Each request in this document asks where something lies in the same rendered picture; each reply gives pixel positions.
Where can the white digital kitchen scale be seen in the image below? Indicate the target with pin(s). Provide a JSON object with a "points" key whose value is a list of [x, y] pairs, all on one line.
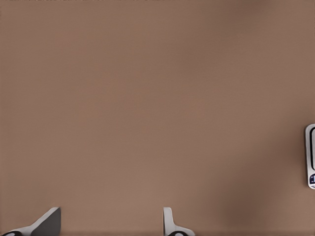
{"points": [[310, 157]]}

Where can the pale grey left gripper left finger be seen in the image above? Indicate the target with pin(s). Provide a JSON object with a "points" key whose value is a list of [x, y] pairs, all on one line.
{"points": [[45, 222]]}

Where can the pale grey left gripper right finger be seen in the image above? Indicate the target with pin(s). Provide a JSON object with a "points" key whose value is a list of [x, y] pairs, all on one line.
{"points": [[169, 222]]}

